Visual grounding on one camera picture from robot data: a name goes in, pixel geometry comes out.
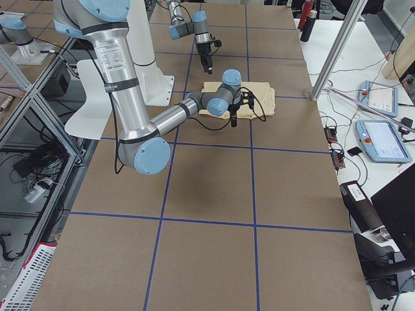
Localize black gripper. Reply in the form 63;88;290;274
196;41;213;75
228;101;241;128

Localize cream long-sleeve printed shirt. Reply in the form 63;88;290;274
199;82;276;119

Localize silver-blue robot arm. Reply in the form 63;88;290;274
53;1;242;175
165;1;222;75

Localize black water bottle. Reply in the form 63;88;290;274
300;10;317;42

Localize red water bottle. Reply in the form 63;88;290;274
298;0;314;31

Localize white plastic chair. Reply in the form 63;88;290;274
64;60;112;140

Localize far blue teach pendant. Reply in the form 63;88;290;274
358;80;398;117

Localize blue teach pendant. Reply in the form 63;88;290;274
358;80;398;117
355;120;412;163

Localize near blue teach pendant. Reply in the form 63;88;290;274
355;120;412;163

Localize black box with label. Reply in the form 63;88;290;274
339;181;383;232

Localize black monitor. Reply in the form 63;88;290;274
371;165;414;259

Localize white perforated basket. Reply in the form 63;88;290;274
1;242;56;310

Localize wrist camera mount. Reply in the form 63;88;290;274
240;91;255;110
210;34;222;49

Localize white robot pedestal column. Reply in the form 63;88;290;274
126;0;174;107

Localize aluminium frame post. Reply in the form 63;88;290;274
311;0;368;101

